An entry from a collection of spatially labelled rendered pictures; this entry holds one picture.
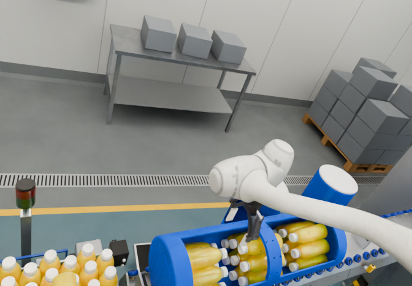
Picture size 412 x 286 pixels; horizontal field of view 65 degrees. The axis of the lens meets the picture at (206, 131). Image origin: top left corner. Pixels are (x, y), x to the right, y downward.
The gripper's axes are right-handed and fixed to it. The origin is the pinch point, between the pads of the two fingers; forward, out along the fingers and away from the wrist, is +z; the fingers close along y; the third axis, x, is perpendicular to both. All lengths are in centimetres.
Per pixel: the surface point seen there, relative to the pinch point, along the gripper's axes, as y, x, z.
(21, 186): 35, 71, 5
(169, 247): 2.6, 24.6, 7.5
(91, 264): 9, 49, 20
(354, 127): 166, -312, 79
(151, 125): 238, -62, 130
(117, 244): 22, 36, 30
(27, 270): 12, 69, 20
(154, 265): 6.0, 25.4, 24.2
